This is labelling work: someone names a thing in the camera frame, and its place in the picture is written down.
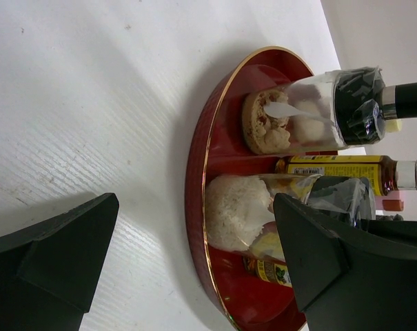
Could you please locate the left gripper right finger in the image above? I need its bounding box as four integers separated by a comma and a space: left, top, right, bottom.
274, 194, 417, 330

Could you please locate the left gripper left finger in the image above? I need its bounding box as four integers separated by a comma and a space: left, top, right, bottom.
0, 193, 119, 330

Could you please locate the pink cap spice jar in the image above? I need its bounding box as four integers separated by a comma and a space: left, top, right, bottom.
375, 191, 405, 212

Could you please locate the black knob glass jar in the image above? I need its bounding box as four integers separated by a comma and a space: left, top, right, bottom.
242, 67, 417, 155

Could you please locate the black cap spice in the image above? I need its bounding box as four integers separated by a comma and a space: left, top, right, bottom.
376, 214, 404, 221

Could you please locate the red round tray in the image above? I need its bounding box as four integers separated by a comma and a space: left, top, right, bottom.
184, 46, 338, 330

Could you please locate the yellow label bottle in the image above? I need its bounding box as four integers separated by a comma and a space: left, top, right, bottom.
275, 155, 417, 197
243, 257, 292, 288

